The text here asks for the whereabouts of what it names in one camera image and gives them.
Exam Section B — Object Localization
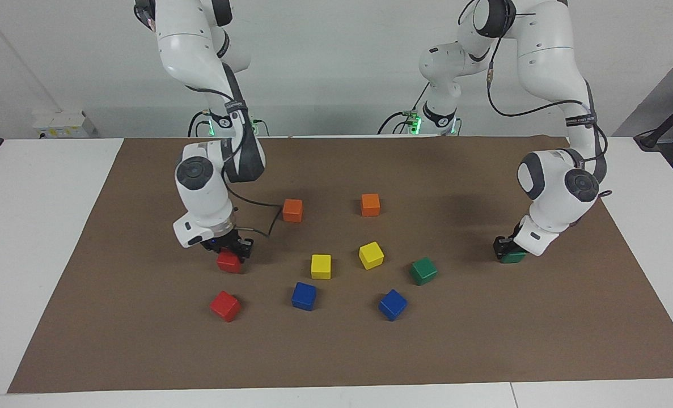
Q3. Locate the brown table mat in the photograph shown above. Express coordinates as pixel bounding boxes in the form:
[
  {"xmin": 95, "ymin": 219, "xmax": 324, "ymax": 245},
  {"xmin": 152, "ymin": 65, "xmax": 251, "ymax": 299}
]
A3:
[{"xmin": 6, "ymin": 135, "xmax": 673, "ymax": 394}]

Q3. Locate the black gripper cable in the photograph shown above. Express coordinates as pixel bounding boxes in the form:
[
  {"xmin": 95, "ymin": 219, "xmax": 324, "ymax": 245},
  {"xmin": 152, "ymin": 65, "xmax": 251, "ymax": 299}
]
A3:
[
  {"xmin": 458, "ymin": 0, "xmax": 613, "ymax": 199},
  {"xmin": 188, "ymin": 84, "xmax": 284, "ymax": 239}
]

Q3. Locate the red wooden cube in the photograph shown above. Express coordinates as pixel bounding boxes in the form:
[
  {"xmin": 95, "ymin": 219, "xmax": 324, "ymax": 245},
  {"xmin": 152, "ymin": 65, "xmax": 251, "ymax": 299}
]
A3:
[
  {"xmin": 217, "ymin": 251, "xmax": 243, "ymax": 275},
  {"xmin": 209, "ymin": 291, "xmax": 241, "ymax": 323}
]

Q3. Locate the black arm base cable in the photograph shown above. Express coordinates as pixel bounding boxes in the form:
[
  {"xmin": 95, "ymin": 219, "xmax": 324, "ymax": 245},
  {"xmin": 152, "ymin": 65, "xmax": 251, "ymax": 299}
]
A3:
[
  {"xmin": 187, "ymin": 110, "xmax": 207, "ymax": 138},
  {"xmin": 376, "ymin": 82, "xmax": 429, "ymax": 135}
]

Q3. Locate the blue wooden cube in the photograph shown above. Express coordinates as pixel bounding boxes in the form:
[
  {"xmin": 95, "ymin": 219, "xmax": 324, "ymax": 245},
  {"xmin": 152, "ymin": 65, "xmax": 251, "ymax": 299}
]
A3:
[
  {"xmin": 291, "ymin": 282, "xmax": 318, "ymax": 312},
  {"xmin": 378, "ymin": 289, "xmax": 408, "ymax": 322}
]

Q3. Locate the white power strip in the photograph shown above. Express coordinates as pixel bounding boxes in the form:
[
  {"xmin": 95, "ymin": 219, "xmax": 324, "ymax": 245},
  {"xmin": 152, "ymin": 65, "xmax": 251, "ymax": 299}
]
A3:
[{"xmin": 32, "ymin": 109, "xmax": 96, "ymax": 140}]

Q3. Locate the black tripod stand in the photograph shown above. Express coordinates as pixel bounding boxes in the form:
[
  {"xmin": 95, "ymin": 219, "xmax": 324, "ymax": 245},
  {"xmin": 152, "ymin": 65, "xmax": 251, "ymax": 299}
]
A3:
[{"xmin": 634, "ymin": 91, "xmax": 673, "ymax": 151}]

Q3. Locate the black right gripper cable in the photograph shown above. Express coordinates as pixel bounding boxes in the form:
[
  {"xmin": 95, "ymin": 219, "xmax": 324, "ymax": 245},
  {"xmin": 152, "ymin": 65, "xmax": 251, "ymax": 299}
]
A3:
[{"xmin": 188, "ymin": 84, "xmax": 284, "ymax": 239}]

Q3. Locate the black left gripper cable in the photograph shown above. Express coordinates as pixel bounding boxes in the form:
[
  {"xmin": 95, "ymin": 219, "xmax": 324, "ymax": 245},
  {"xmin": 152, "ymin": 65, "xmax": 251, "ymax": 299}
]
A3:
[{"xmin": 458, "ymin": 0, "xmax": 613, "ymax": 199}]

